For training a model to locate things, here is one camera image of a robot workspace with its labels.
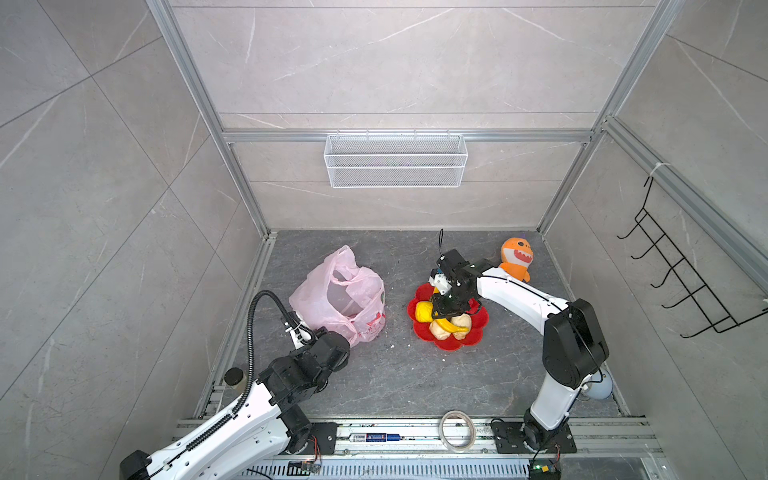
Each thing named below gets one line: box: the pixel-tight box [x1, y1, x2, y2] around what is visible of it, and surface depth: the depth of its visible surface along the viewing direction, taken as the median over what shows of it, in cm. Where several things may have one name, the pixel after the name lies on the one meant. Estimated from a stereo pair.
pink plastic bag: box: [289, 245, 386, 347], surface depth 86 cm
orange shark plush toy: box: [499, 237, 534, 283], surface depth 105 cm
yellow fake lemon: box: [415, 301, 433, 323], surface depth 92 cm
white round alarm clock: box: [587, 369, 613, 400], surface depth 76 cm
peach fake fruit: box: [451, 313, 472, 341], surface depth 90 cm
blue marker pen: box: [349, 433, 402, 442], surface depth 74 cm
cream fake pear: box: [429, 320, 451, 340], surface depth 89 cm
